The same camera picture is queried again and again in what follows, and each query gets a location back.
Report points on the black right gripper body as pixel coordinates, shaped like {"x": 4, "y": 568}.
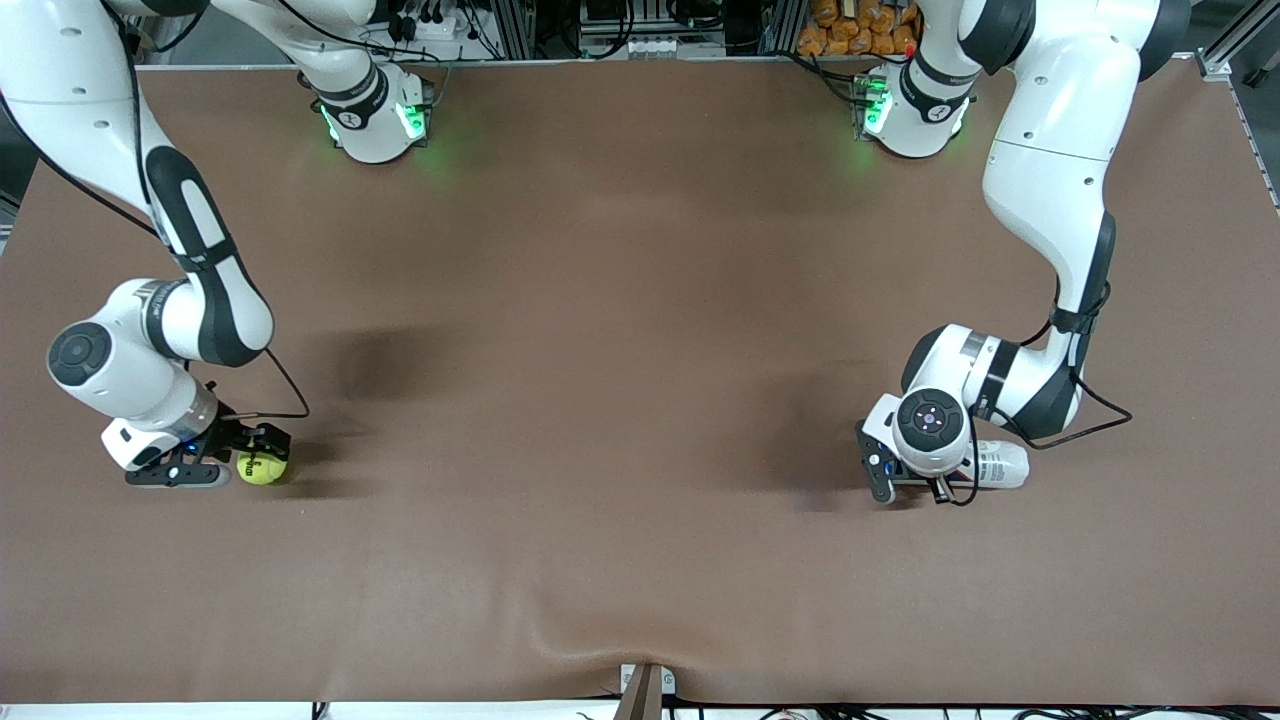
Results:
{"x": 232, "y": 432}

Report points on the yellow-green tennis ball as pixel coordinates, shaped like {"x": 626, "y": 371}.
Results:
{"x": 262, "y": 470}

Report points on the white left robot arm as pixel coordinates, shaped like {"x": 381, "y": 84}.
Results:
{"x": 1050, "y": 150}

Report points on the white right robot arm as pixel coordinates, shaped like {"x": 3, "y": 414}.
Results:
{"x": 100, "y": 80}

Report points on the brown table mat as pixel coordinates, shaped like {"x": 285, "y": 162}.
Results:
{"x": 700, "y": 450}

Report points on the brown wooden strut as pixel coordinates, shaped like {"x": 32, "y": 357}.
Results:
{"x": 640, "y": 695}

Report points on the orange packaged goods bag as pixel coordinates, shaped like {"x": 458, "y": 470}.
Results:
{"x": 850, "y": 25}

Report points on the white power strip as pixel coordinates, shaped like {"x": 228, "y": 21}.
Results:
{"x": 650, "y": 46}

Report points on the grey metal bracket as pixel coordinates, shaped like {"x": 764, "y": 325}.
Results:
{"x": 665, "y": 680}

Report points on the aluminium corner bracket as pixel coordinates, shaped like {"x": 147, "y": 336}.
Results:
{"x": 1213, "y": 66}

